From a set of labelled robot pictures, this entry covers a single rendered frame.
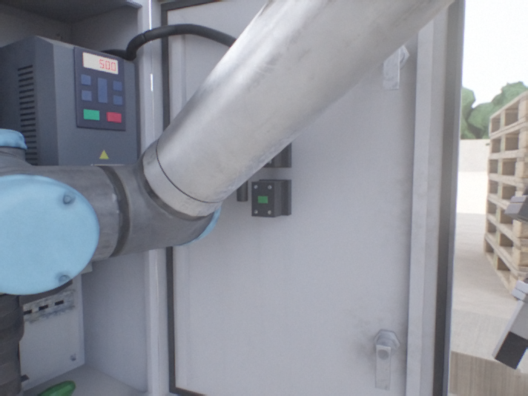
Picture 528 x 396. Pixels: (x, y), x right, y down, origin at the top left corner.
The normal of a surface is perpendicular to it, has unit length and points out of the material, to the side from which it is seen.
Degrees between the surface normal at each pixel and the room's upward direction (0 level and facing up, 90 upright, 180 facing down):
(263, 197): 90
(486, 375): 91
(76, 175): 35
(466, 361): 90
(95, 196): 65
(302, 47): 112
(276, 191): 90
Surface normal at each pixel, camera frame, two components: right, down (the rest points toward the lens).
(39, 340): 0.83, 0.05
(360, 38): -0.03, 0.76
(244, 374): -0.40, 0.08
